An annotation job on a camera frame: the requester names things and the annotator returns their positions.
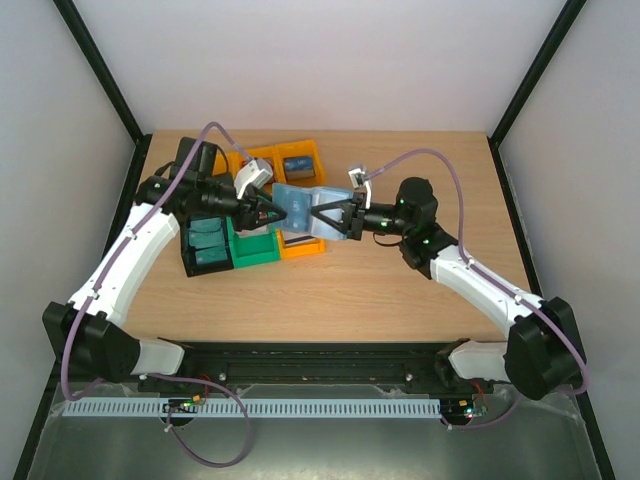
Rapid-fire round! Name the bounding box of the blue card holder wallet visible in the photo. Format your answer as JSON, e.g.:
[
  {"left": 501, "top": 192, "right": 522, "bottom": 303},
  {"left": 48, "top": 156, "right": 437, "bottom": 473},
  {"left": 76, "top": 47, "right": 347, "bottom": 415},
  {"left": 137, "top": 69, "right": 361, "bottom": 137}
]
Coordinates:
[{"left": 272, "top": 182, "right": 354, "bottom": 241}]

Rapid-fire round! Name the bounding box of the blue VIP card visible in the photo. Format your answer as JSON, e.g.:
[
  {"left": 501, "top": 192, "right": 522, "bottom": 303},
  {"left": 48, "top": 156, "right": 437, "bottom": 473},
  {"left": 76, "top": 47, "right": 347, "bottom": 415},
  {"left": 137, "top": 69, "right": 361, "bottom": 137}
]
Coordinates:
[{"left": 282, "top": 193, "right": 312, "bottom": 232}]

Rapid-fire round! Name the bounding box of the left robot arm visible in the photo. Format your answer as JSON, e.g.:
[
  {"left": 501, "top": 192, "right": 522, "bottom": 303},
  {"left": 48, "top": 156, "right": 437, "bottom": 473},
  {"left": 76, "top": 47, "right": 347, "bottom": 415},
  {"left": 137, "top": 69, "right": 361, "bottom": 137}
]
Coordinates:
[{"left": 42, "top": 139, "right": 286, "bottom": 383}]

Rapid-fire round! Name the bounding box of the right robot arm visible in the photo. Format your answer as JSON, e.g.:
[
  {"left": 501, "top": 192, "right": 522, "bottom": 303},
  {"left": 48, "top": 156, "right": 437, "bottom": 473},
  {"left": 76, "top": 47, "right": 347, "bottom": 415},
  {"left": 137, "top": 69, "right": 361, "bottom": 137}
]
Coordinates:
[{"left": 310, "top": 177, "right": 587, "bottom": 400}]

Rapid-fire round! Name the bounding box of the teal vip card stack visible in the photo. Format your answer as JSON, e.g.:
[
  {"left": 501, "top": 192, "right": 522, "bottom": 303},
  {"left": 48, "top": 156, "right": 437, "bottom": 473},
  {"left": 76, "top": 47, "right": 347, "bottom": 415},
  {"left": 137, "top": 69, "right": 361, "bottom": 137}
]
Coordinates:
[
  {"left": 188, "top": 217, "right": 225, "bottom": 250},
  {"left": 195, "top": 247, "right": 229, "bottom": 266}
]

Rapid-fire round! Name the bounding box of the red card stack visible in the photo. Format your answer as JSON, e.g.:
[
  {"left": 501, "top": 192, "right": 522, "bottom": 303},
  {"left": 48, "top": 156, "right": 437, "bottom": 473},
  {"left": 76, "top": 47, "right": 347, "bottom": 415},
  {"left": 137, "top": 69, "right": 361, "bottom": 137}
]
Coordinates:
[{"left": 242, "top": 157, "right": 273, "bottom": 174}]

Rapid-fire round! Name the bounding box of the magnetic stripe white card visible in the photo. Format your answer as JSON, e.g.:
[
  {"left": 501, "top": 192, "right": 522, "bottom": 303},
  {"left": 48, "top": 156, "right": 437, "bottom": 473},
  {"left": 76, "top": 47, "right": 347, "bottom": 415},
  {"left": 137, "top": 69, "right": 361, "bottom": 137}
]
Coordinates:
[{"left": 284, "top": 235, "right": 315, "bottom": 245}]

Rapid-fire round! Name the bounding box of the blue card stack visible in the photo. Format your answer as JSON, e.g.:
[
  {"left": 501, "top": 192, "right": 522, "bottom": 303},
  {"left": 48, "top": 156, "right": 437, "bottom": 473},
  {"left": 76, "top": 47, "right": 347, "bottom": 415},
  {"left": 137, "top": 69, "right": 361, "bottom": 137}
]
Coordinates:
[{"left": 283, "top": 155, "right": 315, "bottom": 181}]

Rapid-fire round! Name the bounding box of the yellow bin back left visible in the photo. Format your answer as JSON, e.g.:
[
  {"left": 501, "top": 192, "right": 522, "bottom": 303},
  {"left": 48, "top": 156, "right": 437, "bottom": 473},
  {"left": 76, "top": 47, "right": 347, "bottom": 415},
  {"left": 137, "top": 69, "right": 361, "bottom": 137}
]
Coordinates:
[{"left": 212, "top": 151, "right": 233, "bottom": 176}]

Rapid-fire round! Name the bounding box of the yellow bin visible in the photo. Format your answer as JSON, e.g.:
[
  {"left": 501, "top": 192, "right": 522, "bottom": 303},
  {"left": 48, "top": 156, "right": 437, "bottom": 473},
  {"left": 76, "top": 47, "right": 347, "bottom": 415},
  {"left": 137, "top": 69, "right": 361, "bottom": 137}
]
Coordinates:
[
  {"left": 276, "top": 229, "right": 326, "bottom": 260},
  {"left": 228, "top": 146, "right": 277, "bottom": 183},
  {"left": 274, "top": 139, "right": 326, "bottom": 188},
  {"left": 212, "top": 151, "right": 233, "bottom": 176}
]

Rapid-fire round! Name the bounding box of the yellow bin front right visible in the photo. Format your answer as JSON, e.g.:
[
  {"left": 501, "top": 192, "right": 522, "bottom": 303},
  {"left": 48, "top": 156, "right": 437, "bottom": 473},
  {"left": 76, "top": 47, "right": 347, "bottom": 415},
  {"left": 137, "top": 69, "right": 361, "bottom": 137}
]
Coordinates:
[{"left": 276, "top": 229, "right": 326, "bottom": 260}]

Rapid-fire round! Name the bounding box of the green bin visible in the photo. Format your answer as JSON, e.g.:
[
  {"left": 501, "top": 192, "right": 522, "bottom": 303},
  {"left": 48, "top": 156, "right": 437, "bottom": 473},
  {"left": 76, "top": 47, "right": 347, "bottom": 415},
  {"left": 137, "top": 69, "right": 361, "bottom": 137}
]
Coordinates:
[{"left": 227, "top": 220, "right": 280, "bottom": 269}]

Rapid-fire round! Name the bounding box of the yellow bin back middle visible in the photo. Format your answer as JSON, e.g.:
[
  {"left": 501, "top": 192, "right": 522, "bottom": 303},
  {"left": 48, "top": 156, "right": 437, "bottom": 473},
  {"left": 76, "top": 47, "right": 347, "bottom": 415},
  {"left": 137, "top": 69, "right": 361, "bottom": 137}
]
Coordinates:
[{"left": 228, "top": 146, "right": 277, "bottom": 183}]

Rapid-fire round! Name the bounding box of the yellow bin back right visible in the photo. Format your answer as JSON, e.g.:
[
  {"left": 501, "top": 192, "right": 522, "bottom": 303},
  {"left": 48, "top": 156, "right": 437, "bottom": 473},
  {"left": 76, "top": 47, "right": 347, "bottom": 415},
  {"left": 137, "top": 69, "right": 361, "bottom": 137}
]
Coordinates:
[{"left": 274, "top": 139, "right": 326, "bottom": 188}]

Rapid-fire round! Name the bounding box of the black bin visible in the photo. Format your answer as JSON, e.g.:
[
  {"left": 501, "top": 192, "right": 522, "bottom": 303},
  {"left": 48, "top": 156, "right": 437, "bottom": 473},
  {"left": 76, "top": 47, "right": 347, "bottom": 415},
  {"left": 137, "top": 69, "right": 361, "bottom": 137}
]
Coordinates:
[{"left": 180, "top": 215, "right": 234, "bottom": 277}]

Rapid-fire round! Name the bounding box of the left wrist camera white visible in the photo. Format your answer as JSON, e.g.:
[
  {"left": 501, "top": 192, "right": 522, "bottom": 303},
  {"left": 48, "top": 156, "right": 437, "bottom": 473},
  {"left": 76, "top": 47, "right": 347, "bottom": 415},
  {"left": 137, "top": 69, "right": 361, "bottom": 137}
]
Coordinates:
[{"left": 234, "top": 169, "right": 273, "bottom": 199}]

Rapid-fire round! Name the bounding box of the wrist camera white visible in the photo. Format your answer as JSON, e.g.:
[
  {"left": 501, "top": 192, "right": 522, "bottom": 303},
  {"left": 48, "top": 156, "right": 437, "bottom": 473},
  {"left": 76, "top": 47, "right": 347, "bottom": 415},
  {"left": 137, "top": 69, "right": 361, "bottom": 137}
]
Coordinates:
[
  {"left": 234, "top": 169, "right": 273, "bottom": 199},
  {"left": 348, "top": 165, "right": 372, "bottom": 209}
]

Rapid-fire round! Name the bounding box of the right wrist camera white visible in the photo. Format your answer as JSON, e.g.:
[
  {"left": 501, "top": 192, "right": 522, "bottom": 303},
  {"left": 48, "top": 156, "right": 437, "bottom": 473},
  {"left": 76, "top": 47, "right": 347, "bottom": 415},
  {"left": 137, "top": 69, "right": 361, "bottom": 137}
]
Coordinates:
[{"left": 348, "top": 165, "right": 372, "bottom": 209}]

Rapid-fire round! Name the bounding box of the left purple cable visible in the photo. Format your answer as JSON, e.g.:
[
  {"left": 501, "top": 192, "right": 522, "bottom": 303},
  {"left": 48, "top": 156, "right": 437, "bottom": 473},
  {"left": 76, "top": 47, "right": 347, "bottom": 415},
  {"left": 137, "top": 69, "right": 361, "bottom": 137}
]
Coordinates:
[{"left": 59, "top": 121, "right": 253, "bottom": 469}]

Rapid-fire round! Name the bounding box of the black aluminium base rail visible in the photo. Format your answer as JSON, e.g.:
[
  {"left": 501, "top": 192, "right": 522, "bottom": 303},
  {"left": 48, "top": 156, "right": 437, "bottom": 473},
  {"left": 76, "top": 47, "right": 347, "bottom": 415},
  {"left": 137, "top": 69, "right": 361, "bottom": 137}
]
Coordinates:
[{"left": 49, "top": 341, "right": 581, "bottom": 396}]

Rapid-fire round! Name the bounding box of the white slotted cable duct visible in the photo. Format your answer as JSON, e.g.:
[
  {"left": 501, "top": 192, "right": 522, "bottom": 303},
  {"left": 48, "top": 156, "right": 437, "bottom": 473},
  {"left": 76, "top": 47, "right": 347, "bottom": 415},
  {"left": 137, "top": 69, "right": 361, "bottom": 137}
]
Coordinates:
[{"left": 61, "top": 397, "right": 441, "bottom": 419}]

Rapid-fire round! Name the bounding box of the left black frame post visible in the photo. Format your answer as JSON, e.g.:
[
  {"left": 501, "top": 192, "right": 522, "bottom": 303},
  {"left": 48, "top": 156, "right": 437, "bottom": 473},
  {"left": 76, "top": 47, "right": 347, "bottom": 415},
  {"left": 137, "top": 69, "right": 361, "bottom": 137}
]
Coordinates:
[{"left": 52, "top": 0, "right": 146, "bottom": 144}]

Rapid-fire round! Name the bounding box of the black frame post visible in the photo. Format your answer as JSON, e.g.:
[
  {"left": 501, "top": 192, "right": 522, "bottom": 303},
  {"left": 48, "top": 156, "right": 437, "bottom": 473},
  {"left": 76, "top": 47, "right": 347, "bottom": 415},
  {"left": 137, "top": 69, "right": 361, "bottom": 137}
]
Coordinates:
[
  {"left": 52, "top": 0, "right": 146, "bottom": 144},
  {"left": 488, "top": 0, "right": 587, "bottom": 144}
]

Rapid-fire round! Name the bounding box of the right black frame post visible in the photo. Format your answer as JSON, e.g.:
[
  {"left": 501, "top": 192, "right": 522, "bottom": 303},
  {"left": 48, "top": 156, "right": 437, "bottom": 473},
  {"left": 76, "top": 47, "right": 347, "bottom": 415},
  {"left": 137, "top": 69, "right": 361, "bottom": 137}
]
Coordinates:
[{"left": 488, "top": 0, "right": 587, "bottom": 144}]

